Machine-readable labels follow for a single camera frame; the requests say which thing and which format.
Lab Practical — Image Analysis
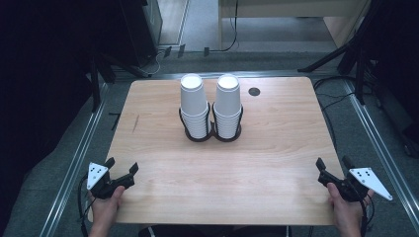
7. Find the black metal tripod stand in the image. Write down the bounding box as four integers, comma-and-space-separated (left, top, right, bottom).
297, 0, 389, 106

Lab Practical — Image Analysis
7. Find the aluminium floor rail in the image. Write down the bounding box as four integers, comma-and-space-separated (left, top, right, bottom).
342, 78, 419, 233
39, 83, 111, 237

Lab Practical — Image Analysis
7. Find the person's right hand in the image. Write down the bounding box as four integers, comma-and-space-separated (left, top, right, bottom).
326, 182, 375, 228

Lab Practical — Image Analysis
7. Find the person's left hand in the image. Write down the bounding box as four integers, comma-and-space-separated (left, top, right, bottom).
88, 186, 126, 228

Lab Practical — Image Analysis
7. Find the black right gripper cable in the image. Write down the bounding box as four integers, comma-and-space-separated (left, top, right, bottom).
359, 197, 377, 237

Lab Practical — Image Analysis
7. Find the black floor cable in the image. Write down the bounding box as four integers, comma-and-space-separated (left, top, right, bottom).
312, 76, 359, 146

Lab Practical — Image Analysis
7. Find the person's dark clothing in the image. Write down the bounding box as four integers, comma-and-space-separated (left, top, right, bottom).
137, 224, 292, 237

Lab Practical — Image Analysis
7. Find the black hanging cable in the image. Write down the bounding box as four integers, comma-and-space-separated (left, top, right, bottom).
203, 0, 240, 57

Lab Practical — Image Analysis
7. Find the stack of white paper cups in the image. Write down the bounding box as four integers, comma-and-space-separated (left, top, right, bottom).
212, 73, 244, 140
179, 73, 211, 140

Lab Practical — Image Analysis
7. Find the black wire cup holder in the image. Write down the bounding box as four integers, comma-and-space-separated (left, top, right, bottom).
178, 102, 245, 143

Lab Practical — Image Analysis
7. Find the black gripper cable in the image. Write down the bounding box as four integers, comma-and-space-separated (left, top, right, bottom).
359, 197, 377, 237
76, 174, 94, 237

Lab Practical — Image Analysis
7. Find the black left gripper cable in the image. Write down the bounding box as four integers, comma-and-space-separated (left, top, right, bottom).
76, 174, 94, 237

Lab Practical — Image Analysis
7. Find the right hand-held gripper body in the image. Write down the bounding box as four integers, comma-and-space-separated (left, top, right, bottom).
317, 167, 393, 202

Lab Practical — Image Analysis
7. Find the dark cabinet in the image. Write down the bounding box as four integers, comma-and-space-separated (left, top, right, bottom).
117, 0, 164, 68

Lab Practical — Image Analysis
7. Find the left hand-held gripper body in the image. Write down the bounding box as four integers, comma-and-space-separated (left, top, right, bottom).
86, 162, 135, 200

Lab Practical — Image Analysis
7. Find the light wooden furniture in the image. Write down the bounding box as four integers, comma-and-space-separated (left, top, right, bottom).
218, 0, 373, 50

